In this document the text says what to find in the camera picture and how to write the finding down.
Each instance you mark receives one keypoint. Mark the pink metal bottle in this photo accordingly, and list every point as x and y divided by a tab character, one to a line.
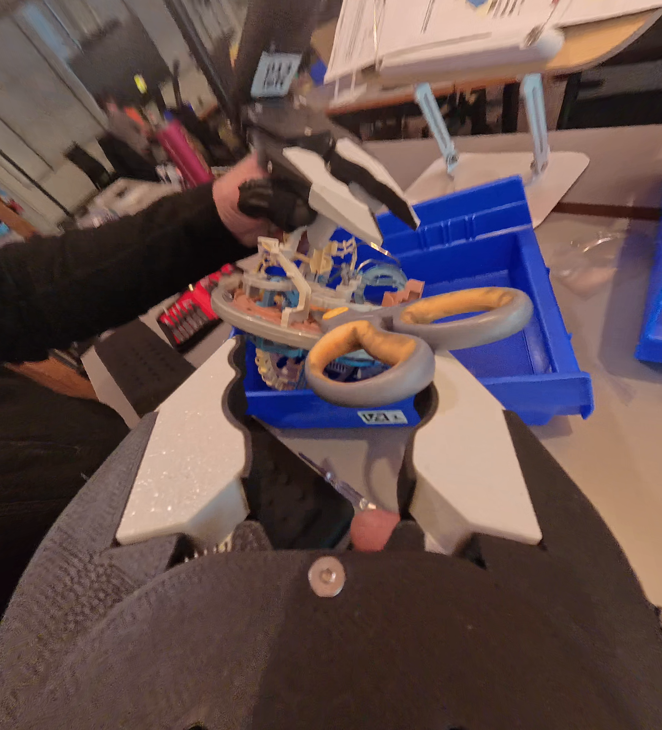
185	151

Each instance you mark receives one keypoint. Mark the red black tool kit case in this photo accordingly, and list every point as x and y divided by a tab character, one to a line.
191	313

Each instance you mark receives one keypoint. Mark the black dotted wrist rest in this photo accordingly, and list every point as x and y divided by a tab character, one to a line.
143	365

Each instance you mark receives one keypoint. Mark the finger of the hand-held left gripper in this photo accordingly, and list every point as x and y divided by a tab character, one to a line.
368	162
331	194

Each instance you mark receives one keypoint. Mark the person's left hand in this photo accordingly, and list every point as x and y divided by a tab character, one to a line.
228	205

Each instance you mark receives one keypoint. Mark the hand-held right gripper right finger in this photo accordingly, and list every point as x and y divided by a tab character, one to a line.
473	473

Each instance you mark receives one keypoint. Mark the plastic ball maze puzzle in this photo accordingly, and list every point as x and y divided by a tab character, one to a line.
262	308

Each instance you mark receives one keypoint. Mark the person's left forearm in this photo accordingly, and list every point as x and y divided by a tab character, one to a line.
80	274

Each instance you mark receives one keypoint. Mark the person's right hand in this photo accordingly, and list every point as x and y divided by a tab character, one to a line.
374	530

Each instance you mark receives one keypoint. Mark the clear plastic shell piece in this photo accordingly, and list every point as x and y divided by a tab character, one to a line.
590	259

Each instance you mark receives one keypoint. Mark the small blue plastic bin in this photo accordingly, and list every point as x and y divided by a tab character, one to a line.
513	319

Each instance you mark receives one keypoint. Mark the person's black clothing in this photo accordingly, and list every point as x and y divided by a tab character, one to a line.
29	485

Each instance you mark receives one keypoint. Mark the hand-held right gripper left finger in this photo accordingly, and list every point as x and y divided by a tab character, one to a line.
183	456

